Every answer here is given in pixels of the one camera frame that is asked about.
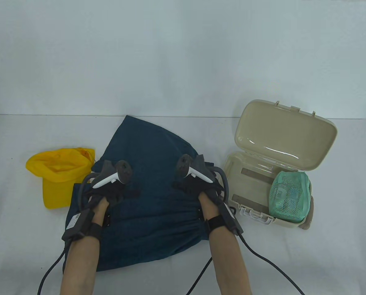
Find person's left hand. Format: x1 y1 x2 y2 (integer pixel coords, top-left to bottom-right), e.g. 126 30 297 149
85 181 141 210

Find person's right hand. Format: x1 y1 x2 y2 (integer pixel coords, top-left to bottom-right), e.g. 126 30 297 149
172 175 224 203

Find dark teal shorts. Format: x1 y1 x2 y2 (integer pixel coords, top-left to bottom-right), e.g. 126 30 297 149
62 115 216 272

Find yellow cap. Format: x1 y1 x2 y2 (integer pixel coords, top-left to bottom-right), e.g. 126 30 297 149
25 148 96 210

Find green mesh bag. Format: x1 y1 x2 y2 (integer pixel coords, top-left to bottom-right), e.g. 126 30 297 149
269 171 313 223

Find beige hard-shell suitcase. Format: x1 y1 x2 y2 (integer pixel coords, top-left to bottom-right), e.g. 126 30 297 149
219 100 338 231

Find person's left forearm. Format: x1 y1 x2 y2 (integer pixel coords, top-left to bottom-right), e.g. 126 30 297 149
60 198 110 295

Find person's right forearm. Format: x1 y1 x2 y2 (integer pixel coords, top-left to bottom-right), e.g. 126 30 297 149
198 191 253 295

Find grey left hand controller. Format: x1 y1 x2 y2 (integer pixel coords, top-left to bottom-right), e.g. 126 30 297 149
78 159 133 210

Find grey hand controller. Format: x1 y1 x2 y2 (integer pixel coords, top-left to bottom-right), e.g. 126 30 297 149
176 154 232 204
78 159 133 210

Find grey right hand controller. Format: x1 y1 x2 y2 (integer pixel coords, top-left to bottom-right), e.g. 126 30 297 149
176 154 232 204

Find black right wrist sensor box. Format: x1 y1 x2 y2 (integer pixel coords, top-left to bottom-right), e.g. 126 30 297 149
217 200 244 236

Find black wrist sensor box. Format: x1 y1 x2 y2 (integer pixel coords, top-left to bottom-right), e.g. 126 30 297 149
62 209 94 242
217 200 244 236

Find black left wrist sensor box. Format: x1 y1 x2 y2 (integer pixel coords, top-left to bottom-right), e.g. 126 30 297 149
62 209 94 242

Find black right wrist strap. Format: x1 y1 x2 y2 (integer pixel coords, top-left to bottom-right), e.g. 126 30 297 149
206 216 225 233

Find black wrist strap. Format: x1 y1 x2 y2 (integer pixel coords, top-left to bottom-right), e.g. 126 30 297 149
84 222 104 241
206 216 225 233

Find black left wrist strap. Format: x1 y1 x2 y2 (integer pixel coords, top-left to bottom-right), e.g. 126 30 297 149
84 222 104 241

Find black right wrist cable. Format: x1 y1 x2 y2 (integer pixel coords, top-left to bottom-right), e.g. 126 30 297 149
236 234 305 295
186 257 213 295

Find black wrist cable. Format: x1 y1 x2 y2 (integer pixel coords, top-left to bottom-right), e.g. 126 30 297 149
37 242 69 295
186 257 213 295
236 234 305 295

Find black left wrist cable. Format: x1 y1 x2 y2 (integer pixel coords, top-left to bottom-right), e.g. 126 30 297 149
37 242 69 295

